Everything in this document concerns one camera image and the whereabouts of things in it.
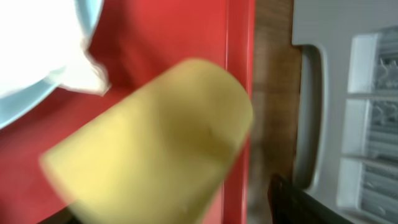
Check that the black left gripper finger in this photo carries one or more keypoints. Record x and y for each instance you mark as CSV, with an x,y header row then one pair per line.
x,y
290,205

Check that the light blue plate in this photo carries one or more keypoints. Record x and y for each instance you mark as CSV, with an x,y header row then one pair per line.
x,y
31,93

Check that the grey dishwasher rack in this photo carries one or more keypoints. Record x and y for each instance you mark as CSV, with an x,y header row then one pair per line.
x,y
347,128

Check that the yellow plastic cup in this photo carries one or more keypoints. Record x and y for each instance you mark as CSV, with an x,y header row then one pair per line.
x,y
159,155

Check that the white tissue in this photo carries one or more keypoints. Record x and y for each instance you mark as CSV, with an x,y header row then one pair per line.
x,y
40,40

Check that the red serving tray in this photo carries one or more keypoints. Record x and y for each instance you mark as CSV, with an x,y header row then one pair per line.
x,y
135,40

